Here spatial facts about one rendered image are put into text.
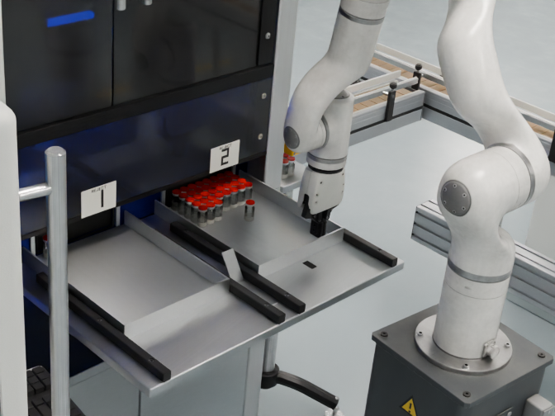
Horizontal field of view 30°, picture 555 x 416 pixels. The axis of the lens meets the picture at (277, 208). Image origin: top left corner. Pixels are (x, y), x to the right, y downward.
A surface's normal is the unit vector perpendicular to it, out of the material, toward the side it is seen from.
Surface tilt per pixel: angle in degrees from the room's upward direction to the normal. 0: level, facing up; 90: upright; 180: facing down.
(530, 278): 90
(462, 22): 36
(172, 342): 0
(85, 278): 0
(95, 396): 90
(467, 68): 75
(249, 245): 0
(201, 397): 90
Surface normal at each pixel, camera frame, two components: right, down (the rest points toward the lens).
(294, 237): 0.08, -0.87
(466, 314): -0.32, 0.43
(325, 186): 0.62, 0.44
